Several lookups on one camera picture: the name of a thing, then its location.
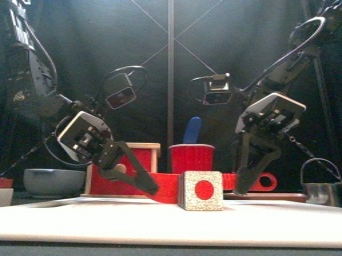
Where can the pink square tray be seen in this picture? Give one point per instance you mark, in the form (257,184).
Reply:
(284,196)

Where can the small metal bucket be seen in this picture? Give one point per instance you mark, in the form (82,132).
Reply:
(320,195)

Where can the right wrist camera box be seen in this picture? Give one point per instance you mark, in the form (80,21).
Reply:
(216,90)

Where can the toy sushi piece red centre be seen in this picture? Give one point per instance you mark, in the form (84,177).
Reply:
(203,190)

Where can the white cutting board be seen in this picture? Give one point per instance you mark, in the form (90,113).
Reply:
(133,226)

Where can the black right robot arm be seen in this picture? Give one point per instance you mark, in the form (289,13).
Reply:
(284,73)

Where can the wooden box with red face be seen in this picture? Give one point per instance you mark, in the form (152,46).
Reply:
(141,155)

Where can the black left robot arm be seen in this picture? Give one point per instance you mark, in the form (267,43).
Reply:
(30,73)

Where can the blue grey bowl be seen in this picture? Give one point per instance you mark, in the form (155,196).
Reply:
(53,183)

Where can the vertical metal frame pole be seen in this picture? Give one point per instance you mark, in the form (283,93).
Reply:
(169,66)

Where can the red white toy nigiri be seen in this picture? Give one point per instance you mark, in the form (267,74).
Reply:
(5,195)

